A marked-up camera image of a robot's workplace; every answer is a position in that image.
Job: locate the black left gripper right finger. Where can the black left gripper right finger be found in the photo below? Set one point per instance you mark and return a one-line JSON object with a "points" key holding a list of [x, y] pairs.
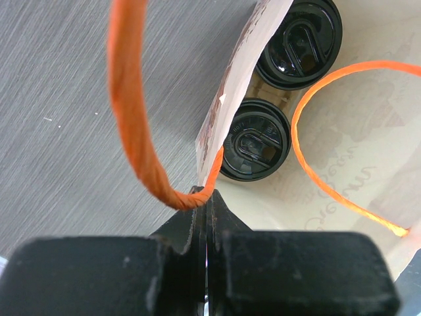
{"points": [[256, 272]]}

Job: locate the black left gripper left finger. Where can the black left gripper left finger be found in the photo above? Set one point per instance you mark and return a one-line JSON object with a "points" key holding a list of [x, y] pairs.
{"points": [[160, 274]]}

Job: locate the brown paper takeout bag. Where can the brown paper takeout bag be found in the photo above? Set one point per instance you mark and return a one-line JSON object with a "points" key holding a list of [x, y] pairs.
{"points": [[355, 159]]}

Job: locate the cardboard cup carrier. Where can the cardboard cup carrier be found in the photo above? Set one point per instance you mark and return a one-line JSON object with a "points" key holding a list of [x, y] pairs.
{"points": [[282, 99]]}

